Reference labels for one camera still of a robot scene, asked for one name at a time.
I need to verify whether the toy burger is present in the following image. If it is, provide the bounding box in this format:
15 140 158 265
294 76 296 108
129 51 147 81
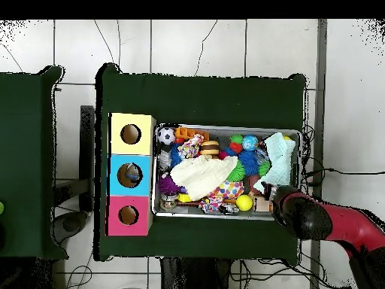
200 140 221 157

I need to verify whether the black cable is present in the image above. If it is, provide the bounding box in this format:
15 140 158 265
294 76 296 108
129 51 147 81
303 166 385 178

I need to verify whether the black stand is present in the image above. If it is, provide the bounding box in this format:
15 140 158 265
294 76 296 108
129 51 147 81
53 105 96 242

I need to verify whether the green spiky ball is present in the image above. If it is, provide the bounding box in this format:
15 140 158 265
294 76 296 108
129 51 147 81
225 159 247 184

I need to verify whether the flat colourful dotted packet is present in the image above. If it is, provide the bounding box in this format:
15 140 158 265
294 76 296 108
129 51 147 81
209 180 245 201

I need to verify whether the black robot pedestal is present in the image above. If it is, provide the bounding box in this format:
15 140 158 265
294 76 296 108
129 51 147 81
159 257 241 289

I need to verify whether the black and white soccer ball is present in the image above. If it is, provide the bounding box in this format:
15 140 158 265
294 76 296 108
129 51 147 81
156 126 177 148

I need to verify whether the clear plastic packet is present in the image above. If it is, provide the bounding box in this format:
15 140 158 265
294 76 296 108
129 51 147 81
126 166 143 184

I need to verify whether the blue globe ball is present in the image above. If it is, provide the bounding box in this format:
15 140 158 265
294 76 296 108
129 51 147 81
242 135 259 151

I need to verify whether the mint green cloth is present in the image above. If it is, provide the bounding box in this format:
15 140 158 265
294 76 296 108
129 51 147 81
258 132 298 188

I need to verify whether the yellow ball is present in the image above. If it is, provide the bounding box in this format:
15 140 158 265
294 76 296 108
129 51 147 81
235 194 254 212

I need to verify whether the cream yellow cloth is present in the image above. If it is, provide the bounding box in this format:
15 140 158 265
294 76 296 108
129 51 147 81
170 154 238 202

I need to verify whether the large blue spiky ball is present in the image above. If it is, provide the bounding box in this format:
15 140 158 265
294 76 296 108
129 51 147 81
237 150 262 177

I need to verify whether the clear shallow bin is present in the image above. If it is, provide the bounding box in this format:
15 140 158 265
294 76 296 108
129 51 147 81
152 123 305 223

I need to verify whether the dark green table cloth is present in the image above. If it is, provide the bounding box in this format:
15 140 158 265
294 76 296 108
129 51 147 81
95 62 308 266
0 65 66 261

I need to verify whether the orange plastic toy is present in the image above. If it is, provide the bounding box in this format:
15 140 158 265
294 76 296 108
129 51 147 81
174 126 211 143

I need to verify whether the wooden box with three holes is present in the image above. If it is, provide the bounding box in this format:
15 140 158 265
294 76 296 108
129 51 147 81
106 111 157 237

